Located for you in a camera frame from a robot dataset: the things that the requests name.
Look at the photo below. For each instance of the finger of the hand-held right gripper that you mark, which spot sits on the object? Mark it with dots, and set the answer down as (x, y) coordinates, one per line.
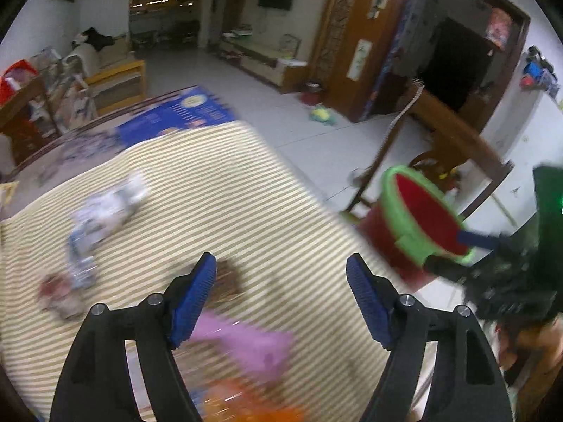
(477, 239)
(446, 269)

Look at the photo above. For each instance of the pink plastic bag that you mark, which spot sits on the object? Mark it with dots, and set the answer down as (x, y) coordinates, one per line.
(246, 345)

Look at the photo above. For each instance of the red bag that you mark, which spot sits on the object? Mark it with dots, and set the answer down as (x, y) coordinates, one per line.
(15, 79)

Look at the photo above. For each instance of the red wall poster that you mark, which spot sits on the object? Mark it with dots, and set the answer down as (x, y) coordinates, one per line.
(501, 26)

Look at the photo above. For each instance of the plain wooden chair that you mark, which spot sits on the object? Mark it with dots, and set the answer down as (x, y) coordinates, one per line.
(26, 118)

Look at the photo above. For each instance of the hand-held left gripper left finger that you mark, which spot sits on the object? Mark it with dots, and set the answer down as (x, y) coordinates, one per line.
(193, 303)

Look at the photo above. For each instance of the small red waste bin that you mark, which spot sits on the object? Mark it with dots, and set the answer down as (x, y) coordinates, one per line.
(312, 93)

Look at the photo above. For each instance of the blue patterned door curtain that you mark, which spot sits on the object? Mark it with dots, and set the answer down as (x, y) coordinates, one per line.
(402, 44)

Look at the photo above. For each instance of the colourful toys on chair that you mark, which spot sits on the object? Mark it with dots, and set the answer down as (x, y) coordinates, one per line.
(447, 182)

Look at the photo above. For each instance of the yellow checked tablecloth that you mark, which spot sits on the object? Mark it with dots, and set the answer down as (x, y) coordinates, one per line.
(264, 211)

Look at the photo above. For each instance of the wooden sofa with cushions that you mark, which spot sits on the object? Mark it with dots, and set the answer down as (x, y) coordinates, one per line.
(114, 79)

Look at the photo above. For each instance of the brown patterned box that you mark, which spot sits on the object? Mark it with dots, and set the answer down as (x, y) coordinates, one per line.
(226, 281)

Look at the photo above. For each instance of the green plush turtle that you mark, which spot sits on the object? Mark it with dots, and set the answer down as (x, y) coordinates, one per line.
(322, 115)

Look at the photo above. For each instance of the red bucket with green rim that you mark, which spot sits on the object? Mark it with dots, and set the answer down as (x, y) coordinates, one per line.
(418, 211)

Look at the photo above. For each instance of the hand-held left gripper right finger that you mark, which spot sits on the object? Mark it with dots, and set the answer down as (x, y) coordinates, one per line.
(367, 303)

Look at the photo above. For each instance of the carved wooden chair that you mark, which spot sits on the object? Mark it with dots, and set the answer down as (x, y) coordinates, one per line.
(462, 140)

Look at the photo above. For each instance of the black and white plush toy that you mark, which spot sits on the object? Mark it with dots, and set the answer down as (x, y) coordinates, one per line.
(94, 38)

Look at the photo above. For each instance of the white book rack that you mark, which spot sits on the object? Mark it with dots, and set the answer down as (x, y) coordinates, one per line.
(66, 92)

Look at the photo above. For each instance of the orange plastic bag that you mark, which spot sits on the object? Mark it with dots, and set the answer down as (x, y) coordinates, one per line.
(250, 404)

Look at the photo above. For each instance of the small framed picture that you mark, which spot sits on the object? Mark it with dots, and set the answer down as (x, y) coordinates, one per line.
(290, 46)

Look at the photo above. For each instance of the low television cabinet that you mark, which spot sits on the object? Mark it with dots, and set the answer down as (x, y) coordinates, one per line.
(264, 61)

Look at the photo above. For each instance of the person's right hand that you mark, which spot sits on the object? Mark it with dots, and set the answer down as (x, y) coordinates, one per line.
(539, 345)

